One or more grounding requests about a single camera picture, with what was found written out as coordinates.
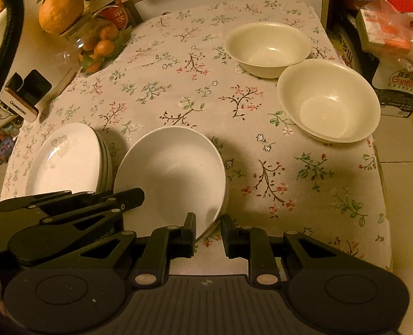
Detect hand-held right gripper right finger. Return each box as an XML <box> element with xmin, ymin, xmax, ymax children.
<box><xmin>221</xmin><ymin>214</ymin><xmax>336</xmax><ymax>284</ymax></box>

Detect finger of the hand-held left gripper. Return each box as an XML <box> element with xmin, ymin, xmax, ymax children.
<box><xmin>0</xmin><ymin>190</ymin><xmax>96</xmax><ymax>212</ymax></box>
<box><xmin>40</xmin><ymin>188</ymin><xmax>146</xmax><ymax>231</ymax></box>

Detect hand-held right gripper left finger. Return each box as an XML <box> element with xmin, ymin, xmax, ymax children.
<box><xmin>79</xmin><ymin>212</ymin><xmax>196</xmax><ymax>284</ymax></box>

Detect white bowl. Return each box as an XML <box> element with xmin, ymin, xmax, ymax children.
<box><xmin>113</xmin><ymin>126</ymin><xmax>230</xmax><ymax>242</ymax></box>

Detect white plate with rose print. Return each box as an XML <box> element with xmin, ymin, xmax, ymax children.
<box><xmin>26</xmin><ymin>123</ymin><xmax>104</xmax><ymax>200</ymax></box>

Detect cream bowl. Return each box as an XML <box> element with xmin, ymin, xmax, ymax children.
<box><xmin>277</xmin><ymin>58</ymin><xmax>381</xmax><ymax>144</ymax></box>
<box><xmin>224</xmin><ymin>22</ymin><xmax>312</xmax><ymax>79</ymax></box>

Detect white box with phone picture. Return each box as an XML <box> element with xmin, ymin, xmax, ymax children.
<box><xmin>1</xmin><ymin>66</ymin><xmax>75</xmax><ymax>123</ymax></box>

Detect floral tablecloth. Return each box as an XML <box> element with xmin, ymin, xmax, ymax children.
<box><xmin>0</xmin><ymin>0</ymin><xmax>392</xmax><ymax>273</ymax></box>

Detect pile of kumquats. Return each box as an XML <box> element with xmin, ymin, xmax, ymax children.
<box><xmin>80</xmin><ymin>24</ymin><xmax>120</xmax><ymax>74</ymax></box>

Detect jar with ribbed metal lid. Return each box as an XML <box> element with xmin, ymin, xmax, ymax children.
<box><xmin>59</xmin><ymin>17</ymin><xmax>100</xmax><ymax>44</ymax></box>

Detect large orange with leaves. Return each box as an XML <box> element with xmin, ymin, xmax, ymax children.
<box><xmin>37</xmin><ymin>0</ymin><xmax>92</xmax><ymax>36</ymax></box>

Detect white and blue carton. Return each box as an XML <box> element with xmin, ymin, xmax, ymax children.
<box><xmin>370</xmin><ymin>62</ymin><xmax>413</xmax><ymax>120</ymax></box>

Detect dark printed package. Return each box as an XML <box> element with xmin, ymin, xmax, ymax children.
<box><xmin>331</xmin><ymin>10</ymin><xmax>372</xmax><ymax>77</ymax></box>

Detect black cable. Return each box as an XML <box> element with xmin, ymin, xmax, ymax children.
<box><xmin>0</xmin><ymin>0</ymin><xmax>26</xmax><ymax>128</ymax></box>

